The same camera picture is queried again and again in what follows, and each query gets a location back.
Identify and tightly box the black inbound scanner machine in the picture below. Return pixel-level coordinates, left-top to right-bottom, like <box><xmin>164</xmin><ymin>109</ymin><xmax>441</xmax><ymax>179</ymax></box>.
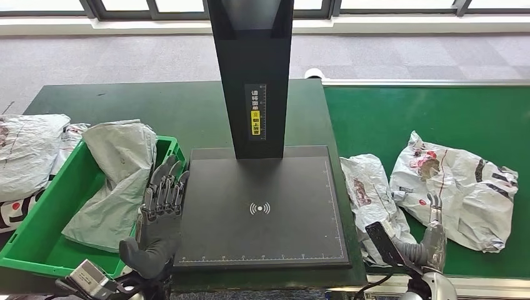
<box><xmin>172</xmin><ymin>0</ymin><xmax>352</xmax><ymax>272</ymax></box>

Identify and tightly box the green conveyor belt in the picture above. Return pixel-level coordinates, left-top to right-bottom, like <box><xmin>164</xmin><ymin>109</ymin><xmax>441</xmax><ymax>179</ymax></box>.
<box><xmin>323</xmin><ymin>86</ymin><xmax>530</xmax><ymax>279</ymax></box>

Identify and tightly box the dark window frame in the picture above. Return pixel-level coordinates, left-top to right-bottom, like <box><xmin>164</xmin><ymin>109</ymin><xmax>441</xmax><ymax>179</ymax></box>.
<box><xmin>0</xmin><ymin>0</ymin><xmax>530</xmax><ymax>21</ymax></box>

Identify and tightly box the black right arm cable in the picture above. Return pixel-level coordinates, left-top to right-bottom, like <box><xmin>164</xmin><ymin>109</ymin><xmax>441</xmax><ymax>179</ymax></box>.
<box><xmin>352</xmin><ymin>273</ymin><xmax>415</xmax><ymax>300</ymax></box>

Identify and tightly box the crumpled grey parcel bag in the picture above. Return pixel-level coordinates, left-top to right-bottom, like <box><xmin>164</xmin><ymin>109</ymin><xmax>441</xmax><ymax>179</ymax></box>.
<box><xmin>0</xmin><ymin>114</ymin><xmax>71</xmax><ymax>203</ymax></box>

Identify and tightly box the white bag red black logo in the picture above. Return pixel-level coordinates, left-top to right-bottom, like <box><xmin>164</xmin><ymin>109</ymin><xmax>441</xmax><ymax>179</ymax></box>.
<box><xmin>0</xmin><ymin>123</ymin><xmax>90</xmax><ymax>235</ymax></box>

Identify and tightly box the green plastic crate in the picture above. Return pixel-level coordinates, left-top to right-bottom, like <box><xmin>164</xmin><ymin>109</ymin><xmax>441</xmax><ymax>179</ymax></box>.
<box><xmin>0</xmin><ymin>136</ymin><xmax>187</xmax><ymax>279</ymax></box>

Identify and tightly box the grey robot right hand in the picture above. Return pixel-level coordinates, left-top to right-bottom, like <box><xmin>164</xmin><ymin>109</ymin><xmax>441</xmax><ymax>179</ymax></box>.
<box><xmin>391</xmin><ymin>193</ymin><xmax>448</xmax><ymax>273</ymax></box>

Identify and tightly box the white window sill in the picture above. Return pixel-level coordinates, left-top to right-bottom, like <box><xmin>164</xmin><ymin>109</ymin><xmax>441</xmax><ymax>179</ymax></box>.
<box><xmin>0</xmin><ymin>16</ymin><xmax>530</xmax><ymax>38</ymax></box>

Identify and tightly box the black yellow label sticker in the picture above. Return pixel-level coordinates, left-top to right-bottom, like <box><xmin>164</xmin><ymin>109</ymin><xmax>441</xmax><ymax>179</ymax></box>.
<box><xmin>244</xmin><ymin>84</ymin><xmax>268</xmax><ymax>142</ymax></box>

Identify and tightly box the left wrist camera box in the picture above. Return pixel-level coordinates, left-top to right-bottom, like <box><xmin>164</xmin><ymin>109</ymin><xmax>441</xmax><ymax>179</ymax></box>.
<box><xmin>66</xmin><ymin>259</ymin><xmax>119</xmax><ymax>300</ymax></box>

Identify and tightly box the grey parcel with red print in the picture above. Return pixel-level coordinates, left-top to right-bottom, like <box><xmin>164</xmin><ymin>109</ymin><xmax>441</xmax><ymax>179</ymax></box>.
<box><xmin>339</xmin><ymin>154</ymin><xmax>418</xmax><ymax>267</ymax></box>

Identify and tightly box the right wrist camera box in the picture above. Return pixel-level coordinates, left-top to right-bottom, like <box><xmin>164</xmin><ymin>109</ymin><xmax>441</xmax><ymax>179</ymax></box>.
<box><xmin>365</xmin><ymin>221</ymin><xmax>411</xmax><ymax>268</ymax></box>

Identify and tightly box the white parcel red black print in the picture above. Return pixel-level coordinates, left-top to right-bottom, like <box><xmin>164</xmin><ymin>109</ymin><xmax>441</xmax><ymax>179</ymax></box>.
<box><xmin>389</xmin><ymin>131</ymin><xmax>519</xmax><ymax>253</ymax></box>

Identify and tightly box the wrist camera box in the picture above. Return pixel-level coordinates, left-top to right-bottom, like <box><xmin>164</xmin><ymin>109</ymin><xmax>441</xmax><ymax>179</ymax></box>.
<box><xmin>365</xmin><ymin>221</ymin><xmax>411</xmax><ymax>268</ymax></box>
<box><xmin>66</xmin><ymin>259</ymin><xmax>119</xmax><ymax>300</ymax></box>

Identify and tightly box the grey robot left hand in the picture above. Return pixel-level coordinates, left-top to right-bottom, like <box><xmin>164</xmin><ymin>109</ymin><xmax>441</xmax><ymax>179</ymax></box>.
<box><xmin>119</xmin><ymin>155</ymin><xmax>191</xmax><ymax>280</ymax></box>

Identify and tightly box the plain grey plastic parcel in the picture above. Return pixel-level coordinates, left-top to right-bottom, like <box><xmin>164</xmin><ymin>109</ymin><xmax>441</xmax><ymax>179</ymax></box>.
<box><xmin>61</xmin><ymin>119</ymin><xmax>159</xmax><ymax>254</ymax></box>

